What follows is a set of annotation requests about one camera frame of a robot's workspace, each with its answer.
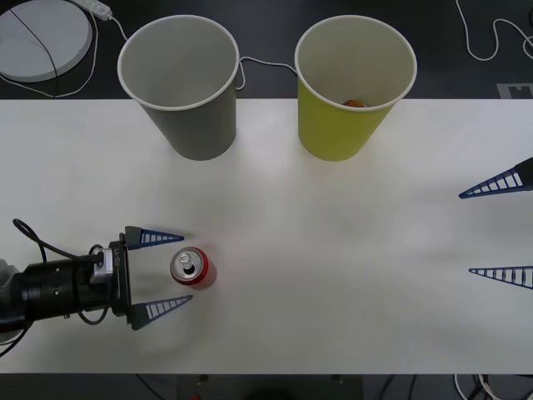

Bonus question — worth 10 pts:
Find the thin black cable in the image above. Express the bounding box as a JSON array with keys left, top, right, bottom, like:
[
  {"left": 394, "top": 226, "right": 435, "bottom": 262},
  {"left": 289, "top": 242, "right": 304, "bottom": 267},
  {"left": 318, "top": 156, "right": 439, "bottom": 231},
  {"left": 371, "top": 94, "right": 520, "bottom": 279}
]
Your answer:
[{"left": 8, "top": 7, "right": 58, "bottom": 99}]

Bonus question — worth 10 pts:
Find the grey plastic bin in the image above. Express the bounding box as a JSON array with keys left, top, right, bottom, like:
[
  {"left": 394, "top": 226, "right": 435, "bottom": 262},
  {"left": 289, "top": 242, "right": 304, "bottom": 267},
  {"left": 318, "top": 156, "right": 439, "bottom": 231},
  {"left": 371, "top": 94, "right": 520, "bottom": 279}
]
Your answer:
[{"left": 117, "top": 14, "right": 241, "bottom": 162}]

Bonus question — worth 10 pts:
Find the white cable bundle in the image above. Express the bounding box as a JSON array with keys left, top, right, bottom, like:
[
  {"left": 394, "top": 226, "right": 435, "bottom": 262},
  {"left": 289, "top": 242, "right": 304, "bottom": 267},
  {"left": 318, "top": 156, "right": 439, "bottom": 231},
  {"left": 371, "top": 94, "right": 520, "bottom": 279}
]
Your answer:
[{"left": 452, "top": 373, "right": 503, "bottom": 400}]

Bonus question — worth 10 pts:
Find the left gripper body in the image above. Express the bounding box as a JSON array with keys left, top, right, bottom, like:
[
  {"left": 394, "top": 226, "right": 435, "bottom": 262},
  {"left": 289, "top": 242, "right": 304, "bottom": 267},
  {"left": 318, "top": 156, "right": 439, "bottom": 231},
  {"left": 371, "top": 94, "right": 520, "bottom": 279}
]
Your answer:
[{"left": 107, "top": 232, "right": 134, "bottom": 322}]

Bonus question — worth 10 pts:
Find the red drink can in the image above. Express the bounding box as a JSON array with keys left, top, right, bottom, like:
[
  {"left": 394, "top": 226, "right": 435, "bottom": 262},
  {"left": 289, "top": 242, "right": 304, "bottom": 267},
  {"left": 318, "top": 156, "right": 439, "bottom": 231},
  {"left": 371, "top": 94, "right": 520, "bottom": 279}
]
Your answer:
[{"left": 169, "top": 246, "right": 217, "bottom": 292}]

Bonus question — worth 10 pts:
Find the white power strip cable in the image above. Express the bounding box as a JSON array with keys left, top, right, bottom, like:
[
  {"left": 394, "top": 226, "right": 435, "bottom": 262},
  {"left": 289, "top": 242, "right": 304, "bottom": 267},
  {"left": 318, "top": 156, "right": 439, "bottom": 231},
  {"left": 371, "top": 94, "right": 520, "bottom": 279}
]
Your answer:
[{"left": 108, "top": 14, "right": 299, "bottom": 91}]

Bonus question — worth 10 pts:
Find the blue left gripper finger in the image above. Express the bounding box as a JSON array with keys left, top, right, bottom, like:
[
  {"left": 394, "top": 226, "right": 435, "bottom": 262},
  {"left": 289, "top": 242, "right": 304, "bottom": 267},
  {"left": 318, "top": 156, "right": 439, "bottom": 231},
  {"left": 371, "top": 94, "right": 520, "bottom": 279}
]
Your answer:
[
  {"left": 130, "top": 294, "right": 194, "bottom": 332},
  {"left": 123, "top": 226, "right": 186, "bottom": 252}
]

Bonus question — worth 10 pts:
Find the thin white cable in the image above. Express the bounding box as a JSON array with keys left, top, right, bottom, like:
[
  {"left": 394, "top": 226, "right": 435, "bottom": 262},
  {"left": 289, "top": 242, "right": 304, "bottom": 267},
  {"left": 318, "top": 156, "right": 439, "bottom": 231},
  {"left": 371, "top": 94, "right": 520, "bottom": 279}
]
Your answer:
[{"left": 0, "top": 7, "right": 100, "bottom": 99}]

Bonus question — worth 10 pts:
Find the white power strip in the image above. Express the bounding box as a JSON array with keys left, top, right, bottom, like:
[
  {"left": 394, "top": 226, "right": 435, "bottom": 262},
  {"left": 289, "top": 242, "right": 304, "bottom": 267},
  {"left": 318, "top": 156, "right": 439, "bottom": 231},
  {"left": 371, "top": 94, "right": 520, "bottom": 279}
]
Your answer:
[{"left": 68, "top": 0, "right": 112, "bottom": 20}]

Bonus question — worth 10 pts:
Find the white looping cable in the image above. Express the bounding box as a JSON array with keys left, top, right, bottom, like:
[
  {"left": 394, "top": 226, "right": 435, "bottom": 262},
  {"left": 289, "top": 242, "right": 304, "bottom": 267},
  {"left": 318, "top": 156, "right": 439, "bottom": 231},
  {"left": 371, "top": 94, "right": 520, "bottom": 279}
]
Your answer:
[{"left": 455, "top": 0, "right": 533, "bottom": 62}]

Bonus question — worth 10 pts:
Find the round pale grey disc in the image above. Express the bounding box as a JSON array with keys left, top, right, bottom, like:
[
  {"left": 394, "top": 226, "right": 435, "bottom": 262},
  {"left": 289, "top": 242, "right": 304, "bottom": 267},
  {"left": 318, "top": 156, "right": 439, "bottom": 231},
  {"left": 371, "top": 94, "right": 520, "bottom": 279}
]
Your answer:
[{"left": 0, "top": 0, "right": 93, "bottom": 83}]

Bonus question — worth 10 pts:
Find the yellow-green plastic bin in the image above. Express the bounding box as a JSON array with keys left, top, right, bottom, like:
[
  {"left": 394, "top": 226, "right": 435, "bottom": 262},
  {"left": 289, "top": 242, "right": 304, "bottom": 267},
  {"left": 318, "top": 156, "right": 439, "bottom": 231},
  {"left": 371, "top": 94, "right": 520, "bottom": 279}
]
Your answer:
[{"left": 294, "top": 14, "right": 418, "bottom": 163}]

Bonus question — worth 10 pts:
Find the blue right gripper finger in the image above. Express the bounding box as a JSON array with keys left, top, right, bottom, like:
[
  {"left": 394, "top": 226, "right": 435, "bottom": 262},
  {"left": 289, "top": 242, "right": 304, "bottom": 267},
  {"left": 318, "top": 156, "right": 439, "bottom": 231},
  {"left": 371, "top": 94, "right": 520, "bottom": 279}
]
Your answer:
[
  {"left": 458, "top": 157, "right": 533, "bottom": 200},
  {"left": 468, "top": 265, "right": 533, "bottom": 290}
]

